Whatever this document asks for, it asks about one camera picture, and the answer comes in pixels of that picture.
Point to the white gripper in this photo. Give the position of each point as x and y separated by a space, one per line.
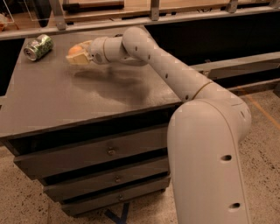
96 52

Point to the orange fruit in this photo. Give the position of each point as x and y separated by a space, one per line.
76 49

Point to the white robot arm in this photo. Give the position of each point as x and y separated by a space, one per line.
203 134

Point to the green soda can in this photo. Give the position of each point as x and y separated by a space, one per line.
38 47

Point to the grey metal railing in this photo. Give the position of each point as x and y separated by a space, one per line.
135 12

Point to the grey drawer cabinet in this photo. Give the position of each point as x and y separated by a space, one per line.
51 105

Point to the top grey drawer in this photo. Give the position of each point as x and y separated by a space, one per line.
52 162

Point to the grey drawer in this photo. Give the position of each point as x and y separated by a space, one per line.
106 179
52 162
121 195

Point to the middle grey drawer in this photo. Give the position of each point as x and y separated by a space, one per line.
106 179

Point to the bottom grey drawer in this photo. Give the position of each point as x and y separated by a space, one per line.
121 195

